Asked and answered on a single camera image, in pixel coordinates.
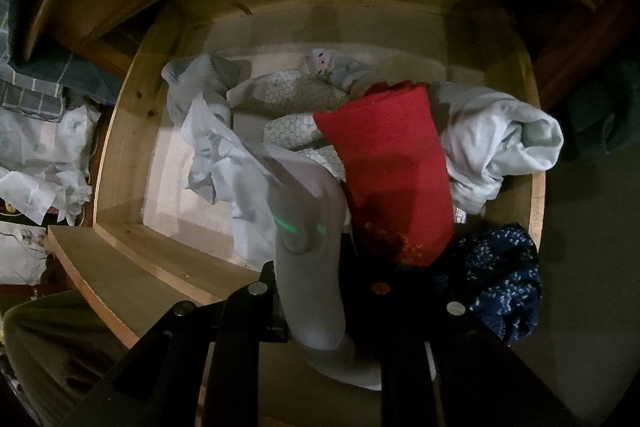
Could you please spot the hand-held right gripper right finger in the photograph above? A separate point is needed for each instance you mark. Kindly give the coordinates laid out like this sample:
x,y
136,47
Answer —
x,y
400,332

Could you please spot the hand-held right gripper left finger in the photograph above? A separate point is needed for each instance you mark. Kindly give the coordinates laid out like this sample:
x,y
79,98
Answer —
x,y
240,312

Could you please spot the red sock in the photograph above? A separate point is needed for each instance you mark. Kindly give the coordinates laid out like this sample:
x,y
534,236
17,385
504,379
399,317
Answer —
x,y
395,167

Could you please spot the navy dotted underwear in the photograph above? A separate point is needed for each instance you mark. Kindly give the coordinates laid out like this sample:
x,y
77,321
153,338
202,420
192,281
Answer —
x,y
495,272

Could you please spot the white hexagon print underwear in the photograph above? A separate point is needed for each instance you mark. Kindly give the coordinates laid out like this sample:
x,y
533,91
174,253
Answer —
x,y
295,127

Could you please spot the pale grey sock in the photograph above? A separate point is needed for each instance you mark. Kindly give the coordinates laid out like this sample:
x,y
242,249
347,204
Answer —
x,y
312,282

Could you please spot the blue checked cloth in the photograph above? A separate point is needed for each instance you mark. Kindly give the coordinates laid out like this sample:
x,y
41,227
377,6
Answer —
x,y
75,72

